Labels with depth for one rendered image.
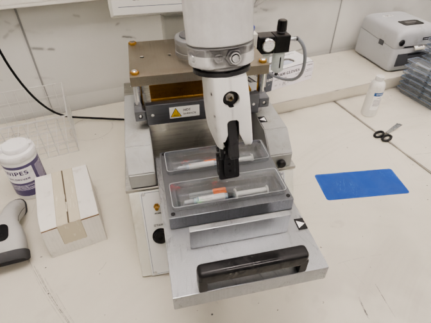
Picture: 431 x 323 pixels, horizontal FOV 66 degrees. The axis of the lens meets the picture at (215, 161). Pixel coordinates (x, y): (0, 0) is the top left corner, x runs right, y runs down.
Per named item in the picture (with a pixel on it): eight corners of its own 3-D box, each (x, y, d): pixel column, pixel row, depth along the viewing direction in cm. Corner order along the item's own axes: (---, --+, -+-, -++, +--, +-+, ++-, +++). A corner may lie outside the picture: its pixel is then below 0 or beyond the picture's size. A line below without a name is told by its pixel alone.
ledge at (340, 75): (220, 82, 137) (220, 72, 134) (380, 52, 161) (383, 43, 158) (253, 119, 116) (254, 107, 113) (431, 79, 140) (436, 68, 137)
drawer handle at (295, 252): (196, 279, 45) (195, 263, 42) (300, 259, 47) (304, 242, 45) (199, 293, 43) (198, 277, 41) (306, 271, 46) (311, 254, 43)
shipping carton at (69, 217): (46, 201, 86) (34, 175, 80) (97, 188, 90) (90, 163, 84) (47, 259, 73) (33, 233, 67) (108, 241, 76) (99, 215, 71)
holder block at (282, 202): (160, 162, 64) (159, 152, 62) (260, 149, 67) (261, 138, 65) (170, 229, 52) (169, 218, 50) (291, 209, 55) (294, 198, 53)
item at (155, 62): (133, 68, 85) (124, 15, 76) (250, 58, 90) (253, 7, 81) (136, 119, 66) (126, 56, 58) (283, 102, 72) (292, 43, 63)
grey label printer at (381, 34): (352, 51, 151) (362, 11, 140) (389, 47, 155) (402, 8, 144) (387, 74, 133) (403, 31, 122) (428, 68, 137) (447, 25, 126)
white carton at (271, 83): (245, 80, 129) (247, 61, 124) (291, 67, 138) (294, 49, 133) (264, 93, 121) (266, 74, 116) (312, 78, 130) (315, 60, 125)
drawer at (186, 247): (157, 172, 67) (152, 141, 62) (260, 157, 71) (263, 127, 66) (174, 313, 45) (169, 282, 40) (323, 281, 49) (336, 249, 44)
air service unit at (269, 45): (240, 75, 92) (242, 19, 83) (289, 70, 95) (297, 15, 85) (245, 83, 88) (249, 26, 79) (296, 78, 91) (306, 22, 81)
